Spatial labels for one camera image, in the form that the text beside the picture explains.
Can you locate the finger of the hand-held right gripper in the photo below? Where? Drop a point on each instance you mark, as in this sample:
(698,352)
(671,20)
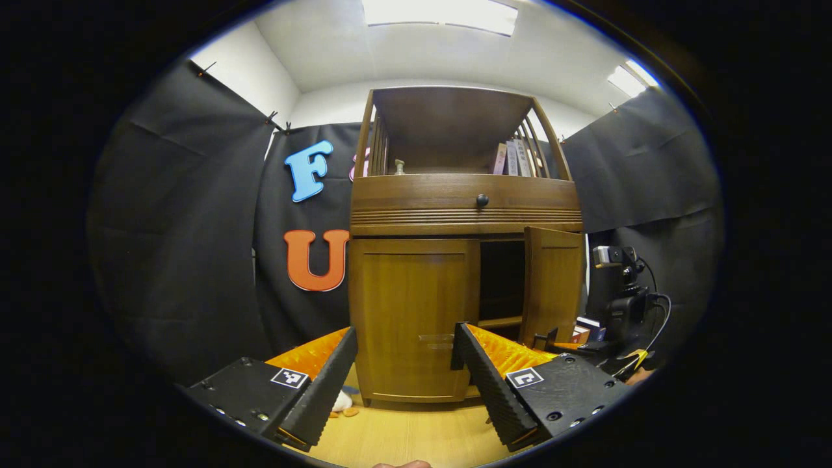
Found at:
(546,341)

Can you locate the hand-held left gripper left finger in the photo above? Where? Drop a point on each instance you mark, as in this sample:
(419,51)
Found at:
(328,383)

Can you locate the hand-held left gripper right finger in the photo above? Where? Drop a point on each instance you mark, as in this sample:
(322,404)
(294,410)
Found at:
(484,383)

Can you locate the wooden cabinet door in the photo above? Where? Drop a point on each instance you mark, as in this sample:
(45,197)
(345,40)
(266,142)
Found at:
(403,292)
(552,279)

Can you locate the wooden double-door shoe cabinet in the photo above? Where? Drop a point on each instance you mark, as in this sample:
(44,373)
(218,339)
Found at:
(422,211)

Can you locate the small white plush toy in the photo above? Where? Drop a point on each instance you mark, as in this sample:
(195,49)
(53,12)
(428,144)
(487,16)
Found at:
(341,402)

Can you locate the blue hardcover book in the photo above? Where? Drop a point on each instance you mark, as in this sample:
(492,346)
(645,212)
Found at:
(593,323)

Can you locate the red book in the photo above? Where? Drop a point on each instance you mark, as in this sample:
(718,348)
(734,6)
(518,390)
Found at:
(580,335)

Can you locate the wooden inner shelf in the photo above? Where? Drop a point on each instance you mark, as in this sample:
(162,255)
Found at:
(500,322)

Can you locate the black round drawer knob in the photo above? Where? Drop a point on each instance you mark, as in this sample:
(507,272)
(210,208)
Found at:
(482,201)

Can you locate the small wooden ornament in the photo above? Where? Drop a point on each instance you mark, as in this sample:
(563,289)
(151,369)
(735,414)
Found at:
(400,168)

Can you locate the small ceiling light panel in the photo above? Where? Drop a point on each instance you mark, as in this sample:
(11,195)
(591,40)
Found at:
(632,79)

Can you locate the large ceiling light panel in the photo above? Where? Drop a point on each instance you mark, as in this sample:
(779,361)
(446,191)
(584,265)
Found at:
(442,14)

